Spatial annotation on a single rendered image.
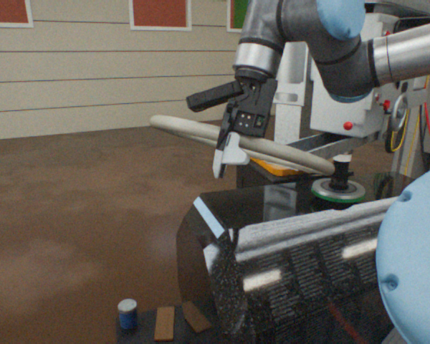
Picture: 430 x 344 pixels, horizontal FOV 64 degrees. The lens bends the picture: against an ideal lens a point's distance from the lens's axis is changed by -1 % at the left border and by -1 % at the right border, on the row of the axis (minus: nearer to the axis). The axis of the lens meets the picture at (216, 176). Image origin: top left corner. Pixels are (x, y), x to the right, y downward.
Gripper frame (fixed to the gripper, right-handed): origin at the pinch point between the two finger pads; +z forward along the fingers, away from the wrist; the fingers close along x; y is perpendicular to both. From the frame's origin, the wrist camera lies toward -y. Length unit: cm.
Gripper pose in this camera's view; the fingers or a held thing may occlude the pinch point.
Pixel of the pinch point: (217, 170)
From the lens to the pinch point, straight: 69.5
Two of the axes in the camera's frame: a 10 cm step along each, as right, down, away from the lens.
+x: 1.9, 0.0, 9.8
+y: 9.5, 2.6, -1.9
